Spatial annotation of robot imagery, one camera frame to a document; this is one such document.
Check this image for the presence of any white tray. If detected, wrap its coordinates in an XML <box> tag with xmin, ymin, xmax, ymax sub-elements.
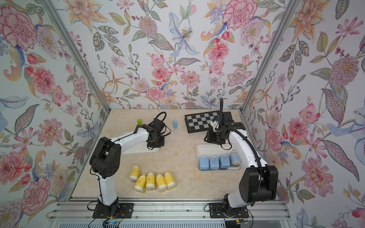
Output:
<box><xmin>196</xmin><ymin>144</ymin><xmax>242</xmax><ymax>173</ymax></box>
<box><xmin>121</xmin><ymin>142</ymin><xmax>160</xmax><ymax>156</ymax></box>

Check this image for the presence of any blue sharpener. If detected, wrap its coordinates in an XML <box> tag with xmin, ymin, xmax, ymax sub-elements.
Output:
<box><xmin>199</xmin><ymin>156</ymin><xmax>210</xmax><ymax>171</ymax></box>
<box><xmin>230</xmin><ymin>152</ymin><xmax>241</xmax><ymax>166</ymax></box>
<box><xmin>209</xmin><ymin>156</ymin><xmax>220</xmax><ymax>171</ymax></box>
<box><xmin>219</xmin><ymin>154</ymin><xmax>231</xmax><ymax>170</ymax></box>

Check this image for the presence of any yellow sharpener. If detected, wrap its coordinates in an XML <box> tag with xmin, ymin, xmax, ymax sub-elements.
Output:
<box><xmin>156</xmin><ymin>174</ymin><xmax>167</xmax><ymax>192</ymax></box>
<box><xmin>146</xmin><ymin>172</ymin><xmax>156</xmax><ymax>191</ymax></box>
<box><xmin>129</xmin><ymin>164</ymin><xmax>140</xmax><ymax>182</ymax></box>
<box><xmin>164</xmin><ymin>172</ymin><xmax>176</xmax><ymax>190</ymax></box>
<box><xmin>134</xmin><ymin>174</ymin><xmax>146</xmax><ymax>193</ymax></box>

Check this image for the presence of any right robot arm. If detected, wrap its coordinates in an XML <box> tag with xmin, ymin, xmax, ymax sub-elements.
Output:
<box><xmin>204</xmin><ymin>98</ymin><xmax>279</xmax><ymax>217</ymax></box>

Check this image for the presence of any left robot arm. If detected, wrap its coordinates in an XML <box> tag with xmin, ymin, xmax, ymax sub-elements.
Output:
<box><xmin>89</xmin><ymin>112</ymin><xmax>170</xmax><ymax>217</ymax></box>

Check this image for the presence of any black white checkerboard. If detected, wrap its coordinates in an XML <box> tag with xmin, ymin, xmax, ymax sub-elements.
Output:
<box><xmin>184</xmin><ymin>111</ymin><xmax>220</xmax><ymax>134</ymax></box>

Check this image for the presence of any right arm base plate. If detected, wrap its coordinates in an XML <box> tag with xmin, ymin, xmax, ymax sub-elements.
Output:
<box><xmin>204</xmin><ymin>202</ymin><xmax>250</xmax><ymax>219</ymax></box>

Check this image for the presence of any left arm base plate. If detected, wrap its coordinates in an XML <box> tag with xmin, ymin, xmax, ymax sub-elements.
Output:
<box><xmin>92</xmin><ymin>203</ymin><xmax>134</xmax><ymax>219</ymax></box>

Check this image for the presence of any aluminium mounting rail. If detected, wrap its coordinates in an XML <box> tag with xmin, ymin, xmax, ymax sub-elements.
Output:
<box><xmin>46</xmin><ymin>199</ymin><xmax>294</xmax><ymax>228</ymax></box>

